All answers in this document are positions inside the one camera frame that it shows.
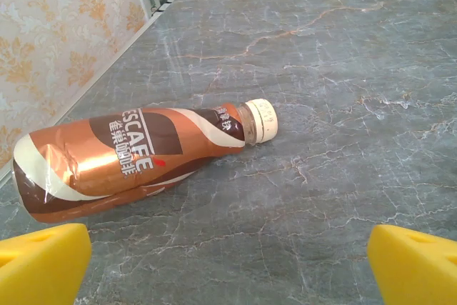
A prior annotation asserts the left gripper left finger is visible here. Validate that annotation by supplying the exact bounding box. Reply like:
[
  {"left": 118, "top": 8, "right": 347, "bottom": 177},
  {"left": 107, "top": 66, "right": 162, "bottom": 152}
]
[{"left": 0, "top": 223, "right": 92, "bottom": 305}]

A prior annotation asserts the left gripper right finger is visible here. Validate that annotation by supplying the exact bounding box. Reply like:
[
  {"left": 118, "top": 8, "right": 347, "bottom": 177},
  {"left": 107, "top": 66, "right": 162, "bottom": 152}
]
[{"left": 366, "top": 224, "right": 457, "bottom": 305}]

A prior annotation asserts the copper Nescafe coffee bottle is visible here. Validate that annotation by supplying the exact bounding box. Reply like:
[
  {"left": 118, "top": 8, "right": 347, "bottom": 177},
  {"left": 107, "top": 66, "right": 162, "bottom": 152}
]
[{"left": 12, "top": 98, "right": 279, "bottom": 224}]

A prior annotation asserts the aluminium table side rail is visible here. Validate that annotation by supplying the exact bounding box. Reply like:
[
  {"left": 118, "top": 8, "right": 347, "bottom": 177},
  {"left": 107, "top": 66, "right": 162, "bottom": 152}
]
[{"left": 0, "top": 3, "right": 174, "bottom": 186}]

